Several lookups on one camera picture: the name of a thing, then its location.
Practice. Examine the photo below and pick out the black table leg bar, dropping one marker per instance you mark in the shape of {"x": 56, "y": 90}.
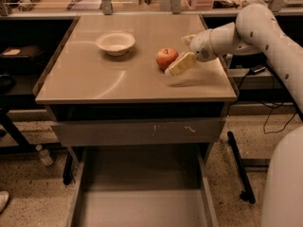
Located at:
{"x": 247, "y": 194}

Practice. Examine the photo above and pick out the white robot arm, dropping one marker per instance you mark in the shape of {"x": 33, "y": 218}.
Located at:
{"x": 257, "y": 30}

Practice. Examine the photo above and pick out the open middle drawer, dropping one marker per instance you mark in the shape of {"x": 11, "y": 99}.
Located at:
{"x": 142, "y": 186}

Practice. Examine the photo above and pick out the black bag with label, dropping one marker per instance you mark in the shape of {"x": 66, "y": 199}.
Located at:
{"x": 21, "y": 58}

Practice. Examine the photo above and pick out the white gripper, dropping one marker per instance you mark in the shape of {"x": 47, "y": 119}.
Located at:
{"x": 201, "y": 45}

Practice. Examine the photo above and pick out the clear plastic bottle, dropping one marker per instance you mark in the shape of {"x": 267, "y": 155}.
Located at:
{"x": 44, "y": 155}

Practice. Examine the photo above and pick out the white paper bowl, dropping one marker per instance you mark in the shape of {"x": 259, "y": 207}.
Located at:
{"x": 115, "y": 43}

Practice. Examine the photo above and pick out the closed top drawer front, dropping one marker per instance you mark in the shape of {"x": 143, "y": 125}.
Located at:
{"x": 138, "y": 132}

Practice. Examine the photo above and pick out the white shoe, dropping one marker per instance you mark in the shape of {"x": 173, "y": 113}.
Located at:
{"x": 4, "y": 199}

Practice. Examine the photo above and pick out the red apple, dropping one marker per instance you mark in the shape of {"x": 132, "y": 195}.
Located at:
{"x": 165, "y": 57}

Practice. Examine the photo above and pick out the grey drawer cabinet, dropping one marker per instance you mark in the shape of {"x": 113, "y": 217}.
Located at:
{"x": 84, "y": 83}

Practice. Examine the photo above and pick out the black phone device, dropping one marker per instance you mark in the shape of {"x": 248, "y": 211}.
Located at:
{"x": 257, "y": 69}

